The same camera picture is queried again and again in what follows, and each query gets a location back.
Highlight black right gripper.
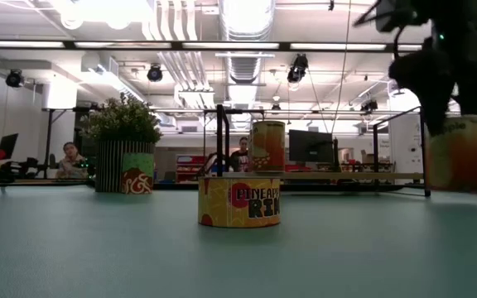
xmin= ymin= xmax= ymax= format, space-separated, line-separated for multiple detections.
xmin=389 ymin=28 xmax=477 ymax=137

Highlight orange pineapple can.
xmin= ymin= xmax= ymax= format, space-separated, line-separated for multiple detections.
xmin=426 ymin=114 xmax=477 ymax=194

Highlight orange corn can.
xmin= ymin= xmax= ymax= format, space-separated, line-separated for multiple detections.
xmin=249 ymin=120 xmax=287 ymax=173

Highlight short yellow pineapple rings can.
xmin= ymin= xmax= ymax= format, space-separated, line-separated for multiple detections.
xmin=197 ymin=176 xmax=282 ymax=228

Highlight black computer monitor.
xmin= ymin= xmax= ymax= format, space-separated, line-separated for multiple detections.
xmin=287 ymin=129 xmax=335 ymax=164

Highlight black ceiling spotlight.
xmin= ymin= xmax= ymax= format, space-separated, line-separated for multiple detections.
xmin=146 ymin=64 xmax=164 ymax=83
xmin=5 ymin=69 xmax=25 ymax=89
xmin=287 ymin=53 xmax=310 ymax=84

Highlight red storage bins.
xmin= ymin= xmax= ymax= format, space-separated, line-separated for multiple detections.
xmin=176 ymin=155 xmax=206 ymax=183

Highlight artificial plant in striped pot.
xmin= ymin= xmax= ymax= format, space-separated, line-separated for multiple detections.
xmin=79 ymin=93 xmax=164 ymax=195

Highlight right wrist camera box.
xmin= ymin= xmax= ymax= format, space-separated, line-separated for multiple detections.
xmin=375 ymin=0 xmax=420 ymax=35

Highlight wooden shelf with black frame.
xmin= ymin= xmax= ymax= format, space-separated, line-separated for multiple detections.
xmin=215 ymin=103 xmax=432 ymax=198

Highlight black workstation frame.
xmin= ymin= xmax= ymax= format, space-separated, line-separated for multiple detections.
xmin=41 ymin=106 xmax=99 ymax=180
xmin=202 ymin=108 xmax=267 ymax=175

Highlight silver ceiling air duct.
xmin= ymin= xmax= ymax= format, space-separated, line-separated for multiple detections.
xmin=217 ymin=0 xmax=277 ymax=41

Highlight black aluminium station frame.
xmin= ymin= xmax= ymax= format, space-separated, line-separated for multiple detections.
xmin=0 ymin=180 xmax=477 ymax=195

